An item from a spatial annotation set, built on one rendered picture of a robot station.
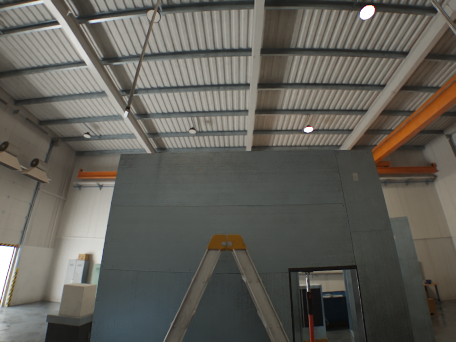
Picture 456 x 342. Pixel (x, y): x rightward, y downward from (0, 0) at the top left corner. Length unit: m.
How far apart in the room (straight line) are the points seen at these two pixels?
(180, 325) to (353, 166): 1.97
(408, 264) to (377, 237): 4.14
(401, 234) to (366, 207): 4.15
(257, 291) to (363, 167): 1.66
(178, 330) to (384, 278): 1.68
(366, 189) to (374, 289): 0.86
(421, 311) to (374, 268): 4.34
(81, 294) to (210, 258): 4.63
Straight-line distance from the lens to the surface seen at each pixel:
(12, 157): 10.97
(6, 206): 11.80
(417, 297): 6.46
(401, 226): 6.42
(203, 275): 1.19
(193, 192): 2.03
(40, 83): 10.79
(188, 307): 1.22
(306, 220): 2.02
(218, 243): 1.17
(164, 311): 2.03
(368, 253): 2.21
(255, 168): 2.08
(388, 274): 2.29
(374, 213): 2.30
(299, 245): 1.98
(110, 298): 2.20
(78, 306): 5.68
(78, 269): 12.34
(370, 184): 2.38
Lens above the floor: 2.19
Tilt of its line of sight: 23 degrees up
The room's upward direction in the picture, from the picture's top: straight up
